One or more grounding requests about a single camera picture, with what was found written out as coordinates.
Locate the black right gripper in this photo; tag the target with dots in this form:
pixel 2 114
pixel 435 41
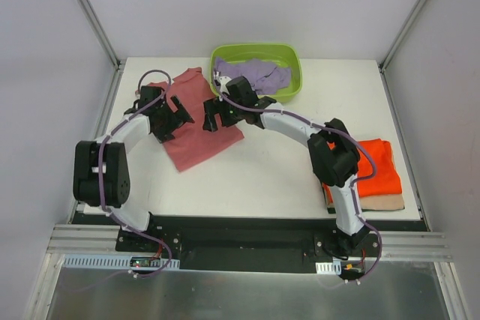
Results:
pixel 217 114

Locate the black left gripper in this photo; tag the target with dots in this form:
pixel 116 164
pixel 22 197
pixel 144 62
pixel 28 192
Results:
pixel 174 118

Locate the pink t-shirt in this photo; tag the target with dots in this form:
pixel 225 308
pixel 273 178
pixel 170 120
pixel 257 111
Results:
pixel 193 145

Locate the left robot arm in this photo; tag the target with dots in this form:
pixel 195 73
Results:
pixel 101 174

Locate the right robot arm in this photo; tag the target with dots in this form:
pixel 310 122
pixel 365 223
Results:
pixel 333 155

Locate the lilac crumpled t-shirt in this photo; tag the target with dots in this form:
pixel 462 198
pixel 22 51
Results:
pixel 265 77

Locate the green plastic basin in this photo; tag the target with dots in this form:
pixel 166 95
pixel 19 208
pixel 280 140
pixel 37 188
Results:
pixel 281 54

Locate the orange folded t-shirt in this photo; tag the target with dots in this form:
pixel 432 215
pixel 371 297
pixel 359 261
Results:
pixel 386 181

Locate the beige folded t-shirt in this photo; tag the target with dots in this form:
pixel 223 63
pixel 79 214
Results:
pixel 382 203

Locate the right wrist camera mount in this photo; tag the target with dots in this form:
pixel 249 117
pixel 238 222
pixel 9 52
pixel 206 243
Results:
pixel 221 83

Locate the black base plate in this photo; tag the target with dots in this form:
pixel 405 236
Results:
pixel 291 246

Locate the left aluminium frame post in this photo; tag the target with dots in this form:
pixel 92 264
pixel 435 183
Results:
pixel 99 32

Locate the aluminium frame post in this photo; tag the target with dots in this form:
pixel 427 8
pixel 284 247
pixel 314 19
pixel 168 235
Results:
pixel 407 25
pixel 99 32

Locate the left slotted cable duct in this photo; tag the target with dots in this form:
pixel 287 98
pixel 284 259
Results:
pixel 139 263

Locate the slotted cable duct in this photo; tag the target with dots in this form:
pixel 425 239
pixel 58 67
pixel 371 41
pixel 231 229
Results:
pixel 328 268
pixel 139 263

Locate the right slotted cable duct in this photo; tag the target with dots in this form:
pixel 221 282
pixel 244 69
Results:
pixel 328 268

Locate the aluminium front rail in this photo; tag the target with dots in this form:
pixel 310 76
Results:
pixel 104 239

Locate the right aluminium frame post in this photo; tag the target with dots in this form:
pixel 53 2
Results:
pixel 407 25

